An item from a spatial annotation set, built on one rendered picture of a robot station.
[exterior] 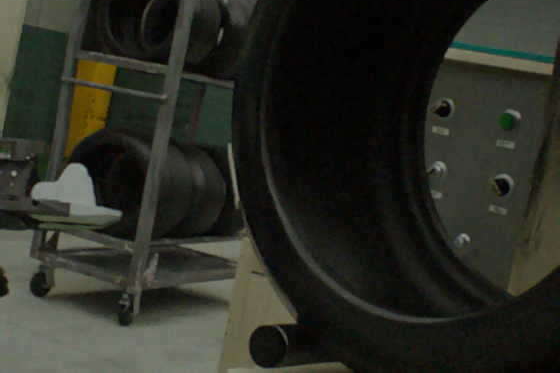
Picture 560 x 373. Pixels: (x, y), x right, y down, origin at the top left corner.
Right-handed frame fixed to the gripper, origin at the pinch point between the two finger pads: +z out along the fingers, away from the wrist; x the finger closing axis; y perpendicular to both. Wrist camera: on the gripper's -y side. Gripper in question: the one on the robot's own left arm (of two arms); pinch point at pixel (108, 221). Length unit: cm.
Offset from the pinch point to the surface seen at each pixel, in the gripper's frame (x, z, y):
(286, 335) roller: -1.2, 18.7, -10.7
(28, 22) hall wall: 1003, -248, 443
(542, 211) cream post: 16, 49, 8
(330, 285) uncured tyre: -8.8, 22.3, -6.8
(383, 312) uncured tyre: -12.3, 27.0, -9.6
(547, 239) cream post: 16, 50, 5
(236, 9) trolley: 385, -2, 196
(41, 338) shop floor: 341, -71, 27
